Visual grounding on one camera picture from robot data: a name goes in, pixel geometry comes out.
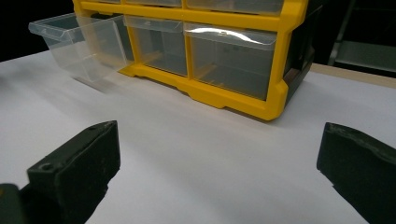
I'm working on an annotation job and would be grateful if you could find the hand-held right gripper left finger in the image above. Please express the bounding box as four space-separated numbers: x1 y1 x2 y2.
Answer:
19 120 121 224

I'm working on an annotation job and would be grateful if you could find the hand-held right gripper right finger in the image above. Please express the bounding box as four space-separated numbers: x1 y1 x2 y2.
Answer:
317 121 396 224

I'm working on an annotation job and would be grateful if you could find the clear plastic drawer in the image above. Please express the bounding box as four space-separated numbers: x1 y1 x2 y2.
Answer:
28 12 135 83

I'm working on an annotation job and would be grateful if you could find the yellow black drawer organizer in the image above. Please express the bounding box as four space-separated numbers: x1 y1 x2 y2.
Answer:
72 0 323 121

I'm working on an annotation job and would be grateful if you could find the white metal desk stand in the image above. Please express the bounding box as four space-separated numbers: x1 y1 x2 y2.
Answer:
328 0 396 74

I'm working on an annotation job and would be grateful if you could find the grid of clear drawers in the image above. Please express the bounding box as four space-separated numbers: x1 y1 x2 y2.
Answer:
92 0 285 101

